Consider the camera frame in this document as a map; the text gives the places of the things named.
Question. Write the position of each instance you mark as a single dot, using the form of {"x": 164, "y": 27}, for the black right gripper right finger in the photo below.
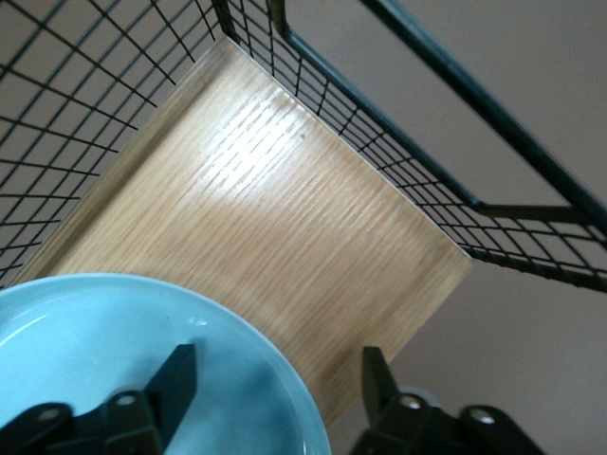
{"x": 379, "y": 393}

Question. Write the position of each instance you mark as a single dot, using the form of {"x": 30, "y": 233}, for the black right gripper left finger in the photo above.
{"x": 175, "y": 384}

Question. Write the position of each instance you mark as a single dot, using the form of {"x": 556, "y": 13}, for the light blue round plate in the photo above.
{"x": 95, "y": 341}

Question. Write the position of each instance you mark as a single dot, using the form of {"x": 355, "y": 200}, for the wooden shelf board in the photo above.
{"x": 284, "y": 237}

